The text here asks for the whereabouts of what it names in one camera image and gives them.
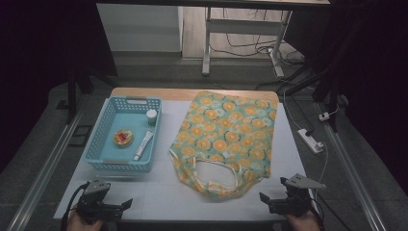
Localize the small white-capped bottle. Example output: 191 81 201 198
145 109 159 127

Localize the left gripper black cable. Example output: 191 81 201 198
60 181 90 231

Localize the white tube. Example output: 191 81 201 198
133 129 155 162

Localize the person's right hand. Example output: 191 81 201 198
284 209 321 231

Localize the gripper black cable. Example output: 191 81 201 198
60 181 90 231
307 188 325 231

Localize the black metal stand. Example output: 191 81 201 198
64 47 118 125
282 18 349 133

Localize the white table mat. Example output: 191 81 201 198
53 97 321 223

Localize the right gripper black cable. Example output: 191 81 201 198
307 188 325 231

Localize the white desk frame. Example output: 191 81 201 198
201 6 293 78

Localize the person's left hand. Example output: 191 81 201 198
65 210 104 231

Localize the blue plastic basket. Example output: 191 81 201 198
84 95 163 173

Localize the black floor plate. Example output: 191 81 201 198
67 124 94 148

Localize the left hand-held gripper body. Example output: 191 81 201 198
76 178 125 223

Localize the white cabinet panel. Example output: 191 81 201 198
95 3 184 54

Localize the white power strip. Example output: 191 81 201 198
296 128 325 155

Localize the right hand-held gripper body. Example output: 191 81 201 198
268 173 327 218

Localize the white power cable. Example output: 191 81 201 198
272 64 341 201

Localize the orange-print cloth bag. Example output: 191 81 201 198
168 90 279 201

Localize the round tin with red label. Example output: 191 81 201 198
113 128 135 148

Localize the metal floor rail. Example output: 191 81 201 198
6 107 86 231
316 101 390 231

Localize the tangle of floor cables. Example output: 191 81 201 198
210 8 306 66

